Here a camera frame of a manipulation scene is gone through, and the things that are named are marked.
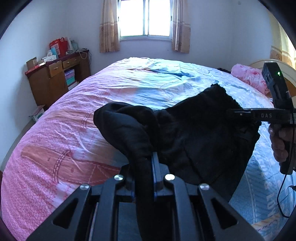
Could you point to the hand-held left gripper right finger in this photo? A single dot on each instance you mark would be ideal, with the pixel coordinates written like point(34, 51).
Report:
point(157, 171)

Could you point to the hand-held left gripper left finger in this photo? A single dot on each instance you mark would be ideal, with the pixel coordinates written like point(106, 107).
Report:
point(129, 183)

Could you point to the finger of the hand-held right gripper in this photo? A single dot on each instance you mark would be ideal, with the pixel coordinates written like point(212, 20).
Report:
point(240, 112)

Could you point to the black pants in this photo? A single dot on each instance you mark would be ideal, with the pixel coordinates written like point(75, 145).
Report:
point(196, 139)

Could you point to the person's right hand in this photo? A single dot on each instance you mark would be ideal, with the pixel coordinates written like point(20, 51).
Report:
point(277, 143)

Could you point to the cream bed headboard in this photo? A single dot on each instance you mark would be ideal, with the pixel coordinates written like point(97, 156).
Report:
point(290, 73)

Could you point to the pink floral pillow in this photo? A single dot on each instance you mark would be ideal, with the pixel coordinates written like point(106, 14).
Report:
point(247, 74)

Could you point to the cream gold patterned panel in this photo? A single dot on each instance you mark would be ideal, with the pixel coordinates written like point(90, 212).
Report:
point(281, 51)

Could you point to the dark cloth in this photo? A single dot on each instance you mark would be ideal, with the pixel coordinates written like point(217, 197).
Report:
point(223, 70)

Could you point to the pink and blue bed sheet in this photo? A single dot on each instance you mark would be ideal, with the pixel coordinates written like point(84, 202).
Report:
point(92, 92)

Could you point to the beige patterned curtain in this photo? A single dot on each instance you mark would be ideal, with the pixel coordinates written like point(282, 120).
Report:
point(181, 27)
point(108, 27)

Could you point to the white cardboard box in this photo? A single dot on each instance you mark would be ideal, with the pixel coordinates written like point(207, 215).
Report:
point(38, 114)

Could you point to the stack of pastel boxes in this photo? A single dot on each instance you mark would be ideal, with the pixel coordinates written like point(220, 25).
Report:
point(70, 77)

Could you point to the wooden cabinet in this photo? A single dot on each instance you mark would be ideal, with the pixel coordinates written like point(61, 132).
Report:
point(41, 88)

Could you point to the window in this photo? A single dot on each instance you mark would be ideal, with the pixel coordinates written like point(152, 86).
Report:
point(138, 18)

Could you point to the flat red box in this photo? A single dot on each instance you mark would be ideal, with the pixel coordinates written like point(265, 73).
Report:
point(34, 69)

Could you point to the white plastic bag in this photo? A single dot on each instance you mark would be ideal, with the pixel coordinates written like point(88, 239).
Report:
point(73, 45)

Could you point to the white tissue box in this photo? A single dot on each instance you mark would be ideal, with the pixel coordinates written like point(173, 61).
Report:
point(49, 57)

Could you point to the red paper bag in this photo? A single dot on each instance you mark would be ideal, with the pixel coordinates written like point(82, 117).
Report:
point(59, 47)

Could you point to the brown cardboard box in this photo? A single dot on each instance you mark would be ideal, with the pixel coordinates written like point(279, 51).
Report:
point(32, 63)

